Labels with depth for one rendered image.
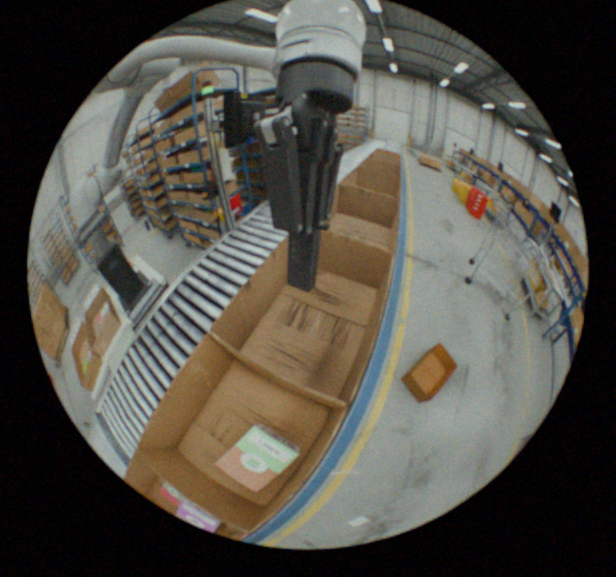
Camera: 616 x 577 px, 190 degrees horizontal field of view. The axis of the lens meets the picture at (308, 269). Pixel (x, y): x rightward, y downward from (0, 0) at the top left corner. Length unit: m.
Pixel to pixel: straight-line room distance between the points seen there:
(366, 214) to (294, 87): 0.81
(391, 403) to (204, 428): 1.23
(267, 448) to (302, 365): 0.24
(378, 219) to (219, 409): 0.95
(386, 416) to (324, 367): 1.05
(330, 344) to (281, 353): 0.13
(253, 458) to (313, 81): 0.55
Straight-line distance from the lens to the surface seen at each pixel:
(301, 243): 0.18
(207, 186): 1.03
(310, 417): 0.48
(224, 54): 0.43
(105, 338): 1.20
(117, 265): 1.07
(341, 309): 0.56
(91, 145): 10.13
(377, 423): 1.46
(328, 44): 0.19
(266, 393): 0.49
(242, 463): 0.46
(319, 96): 0.17
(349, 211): 0.93
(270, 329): 0.53
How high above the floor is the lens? 1.36
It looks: 47 degrees down
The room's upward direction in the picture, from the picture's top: straight up
